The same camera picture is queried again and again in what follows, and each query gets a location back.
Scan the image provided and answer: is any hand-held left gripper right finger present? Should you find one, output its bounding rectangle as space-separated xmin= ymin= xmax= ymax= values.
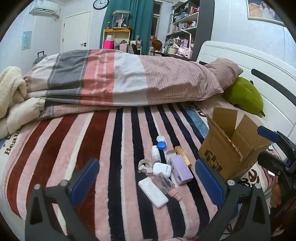
xmin=195 ymin=159 xmax=271 ymax=241

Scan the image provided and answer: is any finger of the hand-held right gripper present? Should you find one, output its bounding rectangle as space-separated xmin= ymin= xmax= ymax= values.
xmin=257 ymin=126 xmax=296 ymax=163
xmin=257 ymin=152 xmax=290 ymax=173

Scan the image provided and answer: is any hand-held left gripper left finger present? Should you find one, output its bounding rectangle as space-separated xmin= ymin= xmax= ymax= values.
xmin=25 ymin=158 xmax=100 ymax=241

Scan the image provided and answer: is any purple rectangular box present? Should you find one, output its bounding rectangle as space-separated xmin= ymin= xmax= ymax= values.
xmin=170 ymin=155 xmax=194 ymax=185

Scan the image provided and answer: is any brown cardboard box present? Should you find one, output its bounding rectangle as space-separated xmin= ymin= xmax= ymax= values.
xmin=198 ymin=107 xmax=271 ymax=180

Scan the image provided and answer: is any gold rectangular box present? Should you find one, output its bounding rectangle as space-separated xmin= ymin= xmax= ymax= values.
xmin=174 ymin=146 xmax=192 ymax=167

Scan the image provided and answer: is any small white box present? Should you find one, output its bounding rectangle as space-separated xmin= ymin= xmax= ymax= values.
xmin=166 ymin=150 xmax=177 ymax=163

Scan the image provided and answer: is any white earbuds case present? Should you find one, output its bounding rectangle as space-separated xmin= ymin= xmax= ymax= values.
xmin=153 ymin=162 xmax=172 ymax=176

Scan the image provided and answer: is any white rectangular case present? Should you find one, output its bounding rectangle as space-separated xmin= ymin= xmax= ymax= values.
xmin=138 ymin=177 xmax=169 ymax=209

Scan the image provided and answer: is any white and blue lens case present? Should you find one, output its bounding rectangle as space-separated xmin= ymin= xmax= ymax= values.
xmin=157 ymin=136 xmax=167 ymax=151

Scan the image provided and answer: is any white plastic bottle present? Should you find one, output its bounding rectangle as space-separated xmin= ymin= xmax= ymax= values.
xmin=151 ymin=145 xmax=162 ymax=163

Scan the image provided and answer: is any person's right hand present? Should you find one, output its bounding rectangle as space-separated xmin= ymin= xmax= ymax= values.
xmin=270 ymin=179 xmax=281 ymax=209

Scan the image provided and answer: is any green plush toy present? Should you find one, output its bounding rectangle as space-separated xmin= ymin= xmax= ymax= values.
xmin=222 ymin=77 xmax=266 ymax=117

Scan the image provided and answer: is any striped pink fleece blanket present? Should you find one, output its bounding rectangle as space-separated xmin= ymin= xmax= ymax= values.
xmin=0 ymin=102 xmax=271 ymax=241

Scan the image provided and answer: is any white bed headboard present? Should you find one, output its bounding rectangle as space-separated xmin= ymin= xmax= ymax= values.
xmin=196 ymin=40 xmax=296 ymax=149

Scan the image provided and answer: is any pink striped pillow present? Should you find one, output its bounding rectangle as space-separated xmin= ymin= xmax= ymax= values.
xmin=203 ymin=58 xmax=244 ymax=93

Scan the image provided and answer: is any folded plaid duvet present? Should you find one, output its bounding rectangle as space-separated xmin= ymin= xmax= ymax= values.
xmin=23 ymin=49 xmax=223 ymax=116

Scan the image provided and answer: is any cream fleece blanket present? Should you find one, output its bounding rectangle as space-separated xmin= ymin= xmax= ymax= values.
xmin=0 ymin=66 xmax=27 ymax=118

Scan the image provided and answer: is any cluttered desk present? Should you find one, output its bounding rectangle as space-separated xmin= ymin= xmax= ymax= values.
xmin=153 ymin=39 xmax=193 ymax=59

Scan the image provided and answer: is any grey suitcase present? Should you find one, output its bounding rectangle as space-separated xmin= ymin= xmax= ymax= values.
xmin=32 ymin=51 xmax=48 ymax=67

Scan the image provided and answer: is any cluttered bookshelf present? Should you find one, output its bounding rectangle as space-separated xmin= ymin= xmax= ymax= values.
xmin=165 ymin=0 xmax=200 ymax=58

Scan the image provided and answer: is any white door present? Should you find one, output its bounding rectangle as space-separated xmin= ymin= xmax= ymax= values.
xmin=62 ymin=11 xmax=91 ymax=52

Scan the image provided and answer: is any yellow shelf cabinet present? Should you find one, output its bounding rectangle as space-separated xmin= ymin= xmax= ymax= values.
xmin=103 ymin=28 xmax=131 ymax=50

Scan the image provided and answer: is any glass display case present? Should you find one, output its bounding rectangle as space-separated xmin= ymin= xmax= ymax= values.
xmin=112 ymin=10 xmax=130 ymax=29

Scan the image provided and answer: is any teal curtain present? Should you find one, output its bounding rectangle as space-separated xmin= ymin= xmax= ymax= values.
xmin=100 ymin=0 xmax=155 ymax=56

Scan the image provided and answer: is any white air conditioner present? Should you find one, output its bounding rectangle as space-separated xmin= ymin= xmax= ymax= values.
xmin=29 ymin=0 xmax=59 ymax=16

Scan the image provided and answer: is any framed wall picture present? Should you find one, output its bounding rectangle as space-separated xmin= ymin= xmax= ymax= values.
xmin=246 ymin=0 xmax=286 ymax=27

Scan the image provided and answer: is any blue wall poster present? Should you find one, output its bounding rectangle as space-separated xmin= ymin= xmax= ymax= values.
xmin=22 ymin=31 xmax=32 ymax=51

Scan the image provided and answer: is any round wall clock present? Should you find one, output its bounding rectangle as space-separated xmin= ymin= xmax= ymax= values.
xmin=93 ymin=0 xmax=109 ymax=10

